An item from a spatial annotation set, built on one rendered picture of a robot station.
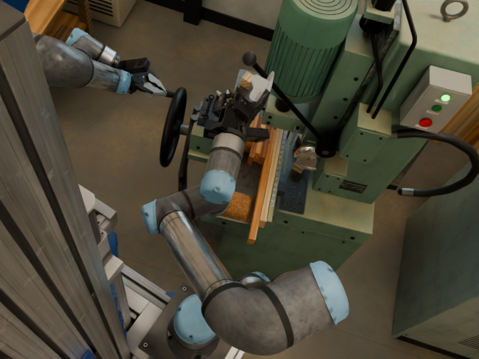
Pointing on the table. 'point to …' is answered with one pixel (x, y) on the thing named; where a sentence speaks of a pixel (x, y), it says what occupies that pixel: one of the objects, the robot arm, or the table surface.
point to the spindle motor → (307, 45)
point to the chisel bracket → (275, 119)
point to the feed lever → (328, 149)
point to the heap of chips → (239, 207)
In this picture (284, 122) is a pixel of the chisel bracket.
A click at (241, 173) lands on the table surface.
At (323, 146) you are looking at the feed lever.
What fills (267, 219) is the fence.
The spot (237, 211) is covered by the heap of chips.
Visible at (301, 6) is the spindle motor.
